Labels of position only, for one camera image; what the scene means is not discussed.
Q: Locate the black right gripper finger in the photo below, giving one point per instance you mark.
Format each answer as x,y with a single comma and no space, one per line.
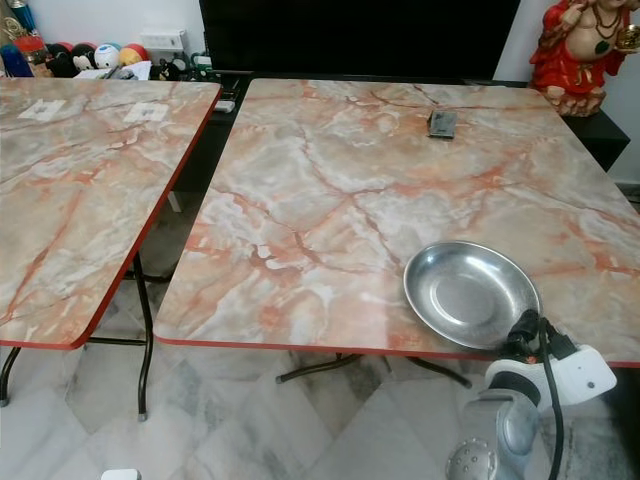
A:
528,323

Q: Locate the white paper label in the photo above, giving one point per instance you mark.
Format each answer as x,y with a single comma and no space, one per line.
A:
146,112

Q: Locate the black television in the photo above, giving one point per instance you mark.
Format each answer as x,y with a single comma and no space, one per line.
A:
360,38

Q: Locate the white round toy head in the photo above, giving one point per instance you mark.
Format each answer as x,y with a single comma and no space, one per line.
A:
108,56

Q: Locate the red yellow toy ball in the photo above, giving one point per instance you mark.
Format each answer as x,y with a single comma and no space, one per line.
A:
134,54

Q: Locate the small dark card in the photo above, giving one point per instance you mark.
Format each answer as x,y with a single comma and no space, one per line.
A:
442,124

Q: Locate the large marble pattern folding table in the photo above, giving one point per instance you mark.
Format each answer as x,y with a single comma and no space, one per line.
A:
320,220

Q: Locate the blue bottle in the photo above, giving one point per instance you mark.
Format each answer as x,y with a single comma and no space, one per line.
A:
15,60

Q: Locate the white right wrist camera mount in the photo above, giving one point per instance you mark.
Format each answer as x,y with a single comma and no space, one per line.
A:
585,378

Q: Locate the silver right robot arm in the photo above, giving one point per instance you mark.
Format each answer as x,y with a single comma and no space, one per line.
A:
495,440

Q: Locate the steel plate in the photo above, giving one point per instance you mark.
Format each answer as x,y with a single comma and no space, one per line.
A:
465,290

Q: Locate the black round toy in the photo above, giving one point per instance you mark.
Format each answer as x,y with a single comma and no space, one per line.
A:
61,60

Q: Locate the red laughing Buddha statue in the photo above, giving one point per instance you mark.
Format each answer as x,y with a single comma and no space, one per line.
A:
580,55

